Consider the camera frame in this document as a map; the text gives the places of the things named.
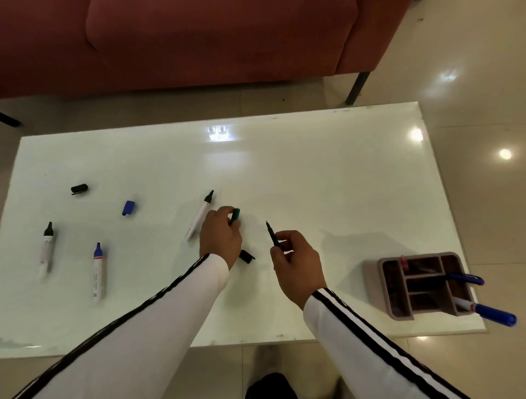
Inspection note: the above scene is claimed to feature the person's right hand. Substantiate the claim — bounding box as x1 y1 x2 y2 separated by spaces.
270 230 327 311

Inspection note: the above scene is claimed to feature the person's left hand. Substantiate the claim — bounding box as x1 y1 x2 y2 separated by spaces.
199 206 243 270

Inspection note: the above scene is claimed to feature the thin dark marker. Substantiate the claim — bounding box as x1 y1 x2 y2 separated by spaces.
265 221 283 250

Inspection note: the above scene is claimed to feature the person's right forearm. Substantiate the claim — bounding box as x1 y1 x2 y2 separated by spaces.
303 288 470 399

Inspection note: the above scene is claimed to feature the person's left forearm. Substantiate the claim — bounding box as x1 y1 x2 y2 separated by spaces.
12 253 230 399

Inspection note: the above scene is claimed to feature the white marker with black tip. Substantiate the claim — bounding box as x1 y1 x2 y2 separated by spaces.
185 190 215 241
39 221 56 279

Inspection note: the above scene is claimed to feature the person's leg in dark trousers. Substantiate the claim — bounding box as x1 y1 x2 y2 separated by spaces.
245 372 298 399

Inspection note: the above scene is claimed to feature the white marker with blue tip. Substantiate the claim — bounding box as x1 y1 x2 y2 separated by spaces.
92 243 104 303

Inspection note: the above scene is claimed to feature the pink desk pen organizer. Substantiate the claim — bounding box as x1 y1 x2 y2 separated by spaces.
377 252 477 321

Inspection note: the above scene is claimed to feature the marker with blue cap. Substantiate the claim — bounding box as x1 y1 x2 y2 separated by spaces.
453 298 518 328
445 273 485 286

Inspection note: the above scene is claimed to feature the red fabric sofa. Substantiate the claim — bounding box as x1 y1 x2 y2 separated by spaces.
0 0 413 99

